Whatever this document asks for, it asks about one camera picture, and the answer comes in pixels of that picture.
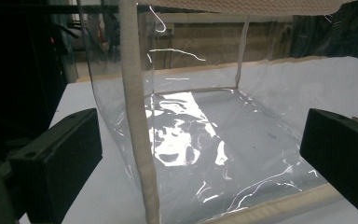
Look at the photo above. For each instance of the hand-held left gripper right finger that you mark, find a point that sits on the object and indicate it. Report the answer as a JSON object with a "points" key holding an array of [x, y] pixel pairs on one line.
{"points": [[341, 149]]}

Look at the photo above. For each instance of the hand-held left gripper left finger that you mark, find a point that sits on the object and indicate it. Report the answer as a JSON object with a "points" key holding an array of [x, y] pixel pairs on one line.
{"points": [[59, 146]]}

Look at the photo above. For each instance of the clear plastic bag with beige trim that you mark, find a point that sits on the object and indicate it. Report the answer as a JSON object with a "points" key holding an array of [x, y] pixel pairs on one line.
{"points": [[230, 130]]}

